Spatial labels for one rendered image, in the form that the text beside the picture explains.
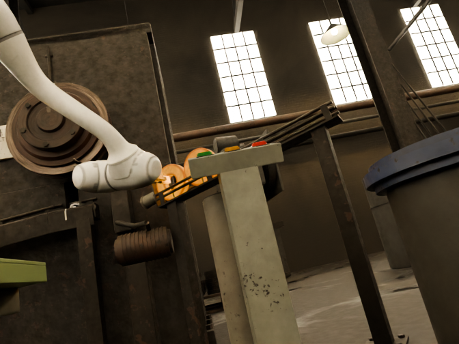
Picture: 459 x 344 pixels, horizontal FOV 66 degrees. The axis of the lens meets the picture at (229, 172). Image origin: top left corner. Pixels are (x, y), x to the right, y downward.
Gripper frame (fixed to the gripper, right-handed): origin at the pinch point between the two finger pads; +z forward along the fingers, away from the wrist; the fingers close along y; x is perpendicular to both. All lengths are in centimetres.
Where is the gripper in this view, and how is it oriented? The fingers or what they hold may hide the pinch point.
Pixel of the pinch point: (163, 179)
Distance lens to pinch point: 148.5
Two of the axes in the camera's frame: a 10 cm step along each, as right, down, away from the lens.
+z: 4.8, 0.4, 8.7
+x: -2.6, -9.5, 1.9
